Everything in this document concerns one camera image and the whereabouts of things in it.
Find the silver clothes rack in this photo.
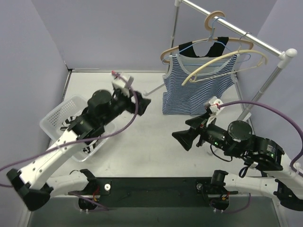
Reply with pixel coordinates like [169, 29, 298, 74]
[143, 0, 298, 138]

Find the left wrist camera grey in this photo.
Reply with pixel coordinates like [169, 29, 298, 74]
[111, 71, 134, 97]

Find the cream plastic hanger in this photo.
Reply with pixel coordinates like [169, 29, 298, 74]
[181, 36, 268, 86]

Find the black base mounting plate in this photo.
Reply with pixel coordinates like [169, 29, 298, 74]
[80, 177, 228, 208]

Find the tan wooden hanger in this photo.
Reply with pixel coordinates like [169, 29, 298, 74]
[160, 10, 254, 64]

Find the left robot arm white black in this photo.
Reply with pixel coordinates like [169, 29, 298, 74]
[7, 88, 151, 211]

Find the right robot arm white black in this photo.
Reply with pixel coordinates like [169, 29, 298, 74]
[172, 113, 303, 211]

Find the blue white striped tank top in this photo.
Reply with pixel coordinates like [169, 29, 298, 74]
[162, 54, 234, 115]

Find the black white striped tank top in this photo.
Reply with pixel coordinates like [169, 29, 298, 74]
[59, 114, 102, 155]

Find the white perforated plastic basket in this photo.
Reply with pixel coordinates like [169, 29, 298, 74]
[39, 95, 109, 162]

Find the light blue wire hanger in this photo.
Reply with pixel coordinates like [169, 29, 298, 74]
[160, 14, 254, 64]

